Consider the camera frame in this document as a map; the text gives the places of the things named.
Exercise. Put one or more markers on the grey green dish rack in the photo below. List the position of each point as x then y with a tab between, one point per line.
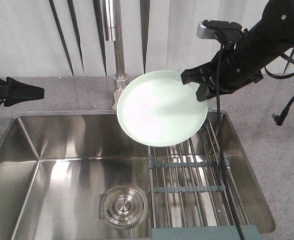
198	191

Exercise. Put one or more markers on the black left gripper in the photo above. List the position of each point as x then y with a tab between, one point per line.
19	92

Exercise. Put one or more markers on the chrome kitchen faucet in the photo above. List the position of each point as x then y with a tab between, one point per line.
111	10

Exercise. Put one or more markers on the pale green round plate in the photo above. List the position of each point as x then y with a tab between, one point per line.
156	109

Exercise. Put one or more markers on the white pleated curtain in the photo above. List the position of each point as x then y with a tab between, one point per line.
37	37

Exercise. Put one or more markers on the stainless steel sink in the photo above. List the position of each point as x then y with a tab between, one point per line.
54	168

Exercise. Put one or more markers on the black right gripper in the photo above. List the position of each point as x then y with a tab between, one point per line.
229	71

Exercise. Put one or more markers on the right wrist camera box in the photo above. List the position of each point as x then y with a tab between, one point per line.
219	30

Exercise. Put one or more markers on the round steel drain cover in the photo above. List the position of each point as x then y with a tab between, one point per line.
123	207

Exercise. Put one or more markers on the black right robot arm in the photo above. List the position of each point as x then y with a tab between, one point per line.
273	34

